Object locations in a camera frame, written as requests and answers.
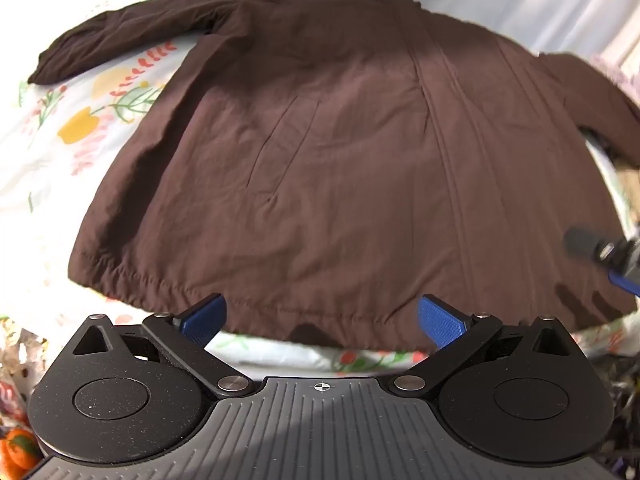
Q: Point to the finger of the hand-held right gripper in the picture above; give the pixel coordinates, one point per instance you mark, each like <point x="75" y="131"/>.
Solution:
<point x="582" y="242"/>

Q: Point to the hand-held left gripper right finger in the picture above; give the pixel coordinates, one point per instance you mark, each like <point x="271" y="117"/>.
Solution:
<point x="442" y="320"/>

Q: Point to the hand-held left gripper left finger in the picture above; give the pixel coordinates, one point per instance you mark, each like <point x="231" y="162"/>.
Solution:
<point x="202" y="317"/>

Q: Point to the brown jacket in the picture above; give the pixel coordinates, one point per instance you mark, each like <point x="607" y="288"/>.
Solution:
<point x="340" y="170"/>

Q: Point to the patterned cloth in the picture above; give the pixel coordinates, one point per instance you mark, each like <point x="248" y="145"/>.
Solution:
<point x="17" y="360"/>

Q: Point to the orange round object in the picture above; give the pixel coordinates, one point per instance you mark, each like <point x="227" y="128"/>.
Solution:
<point x="17" y="447"/>

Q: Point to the floral bedsheet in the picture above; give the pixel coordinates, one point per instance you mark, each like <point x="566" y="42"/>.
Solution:
<point x="75" y="125"/>

